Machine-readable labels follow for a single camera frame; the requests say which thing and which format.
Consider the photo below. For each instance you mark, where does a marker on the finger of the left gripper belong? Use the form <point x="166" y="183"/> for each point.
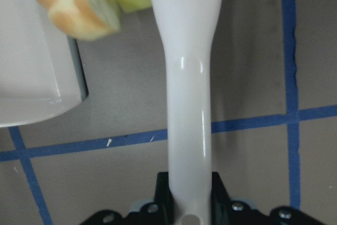
<point x="158" y="211"/>
<point x="226" y="210"/>

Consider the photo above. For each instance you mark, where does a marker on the beige plastic dustpan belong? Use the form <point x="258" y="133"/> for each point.
<point x="41" y="70"/>

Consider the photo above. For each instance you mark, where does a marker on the beige hand brush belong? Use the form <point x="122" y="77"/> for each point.
<point x="187" y="29"/>

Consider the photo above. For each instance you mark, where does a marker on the pale melon slice toy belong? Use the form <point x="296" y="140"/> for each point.
<point x="86" y="20"/>

